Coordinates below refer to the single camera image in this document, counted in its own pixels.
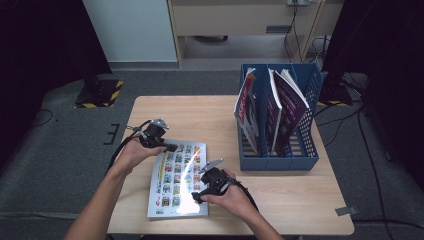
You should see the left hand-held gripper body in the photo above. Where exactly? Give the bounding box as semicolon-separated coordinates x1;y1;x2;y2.
138;118;170;149

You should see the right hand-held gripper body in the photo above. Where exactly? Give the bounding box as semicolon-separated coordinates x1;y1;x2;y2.
199;158;234;198

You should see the white magazine with colourful grid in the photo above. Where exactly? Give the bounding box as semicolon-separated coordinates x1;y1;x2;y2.
147;139;210;219

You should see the blue file rack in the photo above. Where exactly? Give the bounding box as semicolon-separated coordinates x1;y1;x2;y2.
236;63;324;173

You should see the black and red magazine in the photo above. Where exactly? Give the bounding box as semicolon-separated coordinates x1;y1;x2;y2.
233;67;262;156

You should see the purple magazine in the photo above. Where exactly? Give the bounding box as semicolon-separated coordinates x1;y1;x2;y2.
274;68;310;157
264;68;285;156

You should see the person's right hand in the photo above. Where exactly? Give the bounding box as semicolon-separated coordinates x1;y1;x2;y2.
201;169;258;219

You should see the person's left hand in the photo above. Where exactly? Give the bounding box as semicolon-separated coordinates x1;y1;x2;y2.
113;139;167;178

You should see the black striped stand base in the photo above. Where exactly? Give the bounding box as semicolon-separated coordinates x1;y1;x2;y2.
318;71;354;108
74;59;124;109

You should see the white cabinet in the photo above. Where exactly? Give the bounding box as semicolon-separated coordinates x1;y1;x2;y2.
82;0;178;63

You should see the grey tape piece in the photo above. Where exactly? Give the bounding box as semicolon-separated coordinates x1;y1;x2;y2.
334;206;359;217

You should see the black curtain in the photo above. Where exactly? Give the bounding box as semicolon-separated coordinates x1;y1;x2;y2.
321;0;424;188
0;0;113;168

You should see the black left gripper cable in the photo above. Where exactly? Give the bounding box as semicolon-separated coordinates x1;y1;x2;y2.
106;119;154;174

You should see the thin black floor cable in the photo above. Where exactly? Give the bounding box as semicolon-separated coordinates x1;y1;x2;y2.
31;109;54;128

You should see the long black floor cable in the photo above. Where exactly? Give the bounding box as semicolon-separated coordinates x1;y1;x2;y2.
353;76;424;231

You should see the grey drawer handle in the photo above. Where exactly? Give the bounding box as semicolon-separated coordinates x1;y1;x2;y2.
265;24;293;34

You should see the black hanging cable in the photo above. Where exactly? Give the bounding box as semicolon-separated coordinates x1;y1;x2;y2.
283;0;306;64

